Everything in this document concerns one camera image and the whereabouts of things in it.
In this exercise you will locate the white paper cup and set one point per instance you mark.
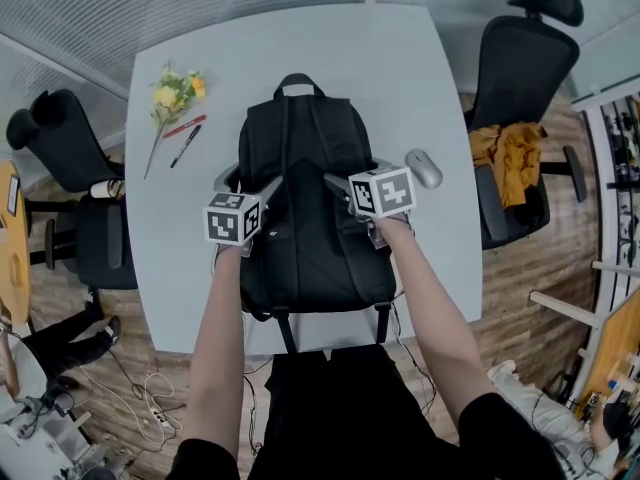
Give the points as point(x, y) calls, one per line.
point(100, 189)

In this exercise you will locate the person's right forearm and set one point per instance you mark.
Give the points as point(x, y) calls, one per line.
point(440, 328)

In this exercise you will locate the white power strip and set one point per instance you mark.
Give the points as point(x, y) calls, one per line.
point(158, 414)

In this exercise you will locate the grey computer mouse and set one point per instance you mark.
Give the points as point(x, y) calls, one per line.
point(424, 169)

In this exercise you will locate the yellow artificial flowers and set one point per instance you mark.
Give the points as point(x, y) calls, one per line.
point(172, 95)

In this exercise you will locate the black backpack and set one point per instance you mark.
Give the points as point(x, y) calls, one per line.
point(320, 268)

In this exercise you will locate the black mesh chair with headrest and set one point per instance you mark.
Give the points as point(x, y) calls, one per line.
point(525, 68)

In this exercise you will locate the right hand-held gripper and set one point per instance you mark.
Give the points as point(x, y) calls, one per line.
point(385, 190)

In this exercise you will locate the red pen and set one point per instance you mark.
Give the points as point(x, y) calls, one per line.
point(184, 126)

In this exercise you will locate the grey table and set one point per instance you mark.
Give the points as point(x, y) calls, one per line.
point(350, 58)

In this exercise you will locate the mustard yellow cloth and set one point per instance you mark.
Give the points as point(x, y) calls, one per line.
point(515, 158)

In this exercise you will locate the wooden desk with white frame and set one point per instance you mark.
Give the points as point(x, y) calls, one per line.
point(615, 348)

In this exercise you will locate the person's left forearm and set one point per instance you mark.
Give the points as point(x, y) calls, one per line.
point(217, 348)

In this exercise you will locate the white storage shelf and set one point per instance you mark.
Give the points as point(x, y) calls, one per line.
point(620, 178)

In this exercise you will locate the person's black clothing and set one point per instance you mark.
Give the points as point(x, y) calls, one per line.
point(340, 418)

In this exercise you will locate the black office chair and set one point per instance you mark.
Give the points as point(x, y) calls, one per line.
point(65, 143)

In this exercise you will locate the black pen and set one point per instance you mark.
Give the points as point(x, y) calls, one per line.
point(186, 146)

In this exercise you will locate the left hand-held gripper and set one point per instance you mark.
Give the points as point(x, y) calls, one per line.
point(225, 223)

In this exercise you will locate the round wooden table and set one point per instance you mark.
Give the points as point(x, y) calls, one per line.
point(12, 268)

